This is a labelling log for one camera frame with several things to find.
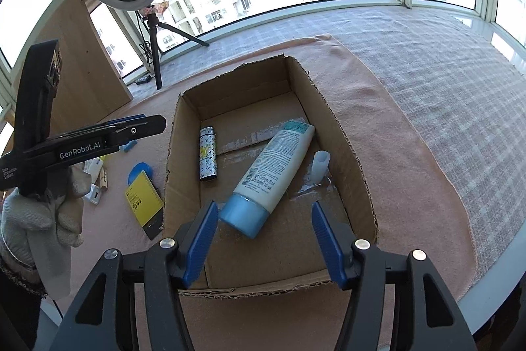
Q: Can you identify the small white tube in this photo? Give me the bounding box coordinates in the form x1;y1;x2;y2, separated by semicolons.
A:
82;157;103;175

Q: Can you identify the small translucent plastic cap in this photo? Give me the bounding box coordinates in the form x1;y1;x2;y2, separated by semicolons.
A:
309;150;331;185

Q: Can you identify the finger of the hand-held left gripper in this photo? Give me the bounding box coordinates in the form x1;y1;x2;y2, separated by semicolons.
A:
99;115;167;148
92;114;146;129

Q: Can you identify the blue round lid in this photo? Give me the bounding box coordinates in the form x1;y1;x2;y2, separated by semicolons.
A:
128;162;154;187

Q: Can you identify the person's left hand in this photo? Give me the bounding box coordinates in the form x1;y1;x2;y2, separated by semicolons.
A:
0;166;93;300

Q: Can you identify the white charger plug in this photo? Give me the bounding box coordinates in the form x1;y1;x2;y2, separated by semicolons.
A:
84;182;103;206

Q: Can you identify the patterned silver lighter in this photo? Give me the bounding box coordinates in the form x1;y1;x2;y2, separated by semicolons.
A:
200;126;218;181

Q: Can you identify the brown cardboard box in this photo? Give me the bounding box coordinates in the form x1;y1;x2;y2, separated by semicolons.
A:
162;54;379;299

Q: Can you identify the yellow card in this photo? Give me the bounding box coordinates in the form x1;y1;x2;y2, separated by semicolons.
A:
124;170;164;240

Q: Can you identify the light wooden board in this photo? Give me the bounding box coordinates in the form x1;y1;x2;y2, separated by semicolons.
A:
31;0;134;134

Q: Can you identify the black cable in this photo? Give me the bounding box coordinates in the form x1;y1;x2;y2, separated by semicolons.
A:
135;11;154;80

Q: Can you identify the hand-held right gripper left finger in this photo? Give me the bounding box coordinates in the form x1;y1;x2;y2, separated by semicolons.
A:
49;200;220;351

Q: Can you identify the wooden clothes peg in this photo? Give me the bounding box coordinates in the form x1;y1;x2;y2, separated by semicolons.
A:
96;166;111;191

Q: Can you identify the white tube with blue cap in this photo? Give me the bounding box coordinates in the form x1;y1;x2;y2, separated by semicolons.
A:
219;121;316;240

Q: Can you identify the pink blanket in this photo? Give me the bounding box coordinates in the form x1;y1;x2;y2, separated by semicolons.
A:
61;34;479;351

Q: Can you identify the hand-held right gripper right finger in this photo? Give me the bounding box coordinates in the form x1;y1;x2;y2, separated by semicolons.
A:
311;201;479;351

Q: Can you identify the person's left forearm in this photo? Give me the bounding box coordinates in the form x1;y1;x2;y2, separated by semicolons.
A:
0;248;48;351

